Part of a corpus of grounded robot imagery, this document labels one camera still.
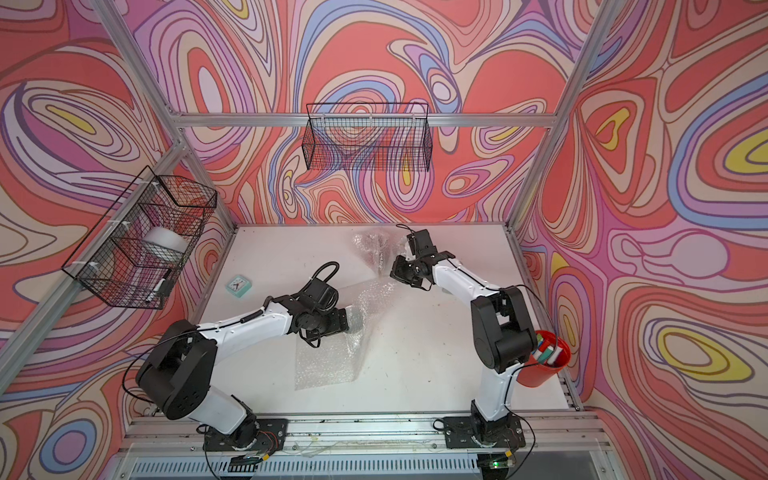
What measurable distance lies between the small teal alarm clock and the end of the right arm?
539 millimetres

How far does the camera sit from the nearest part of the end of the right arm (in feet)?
2.29

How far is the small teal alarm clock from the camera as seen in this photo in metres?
1.01
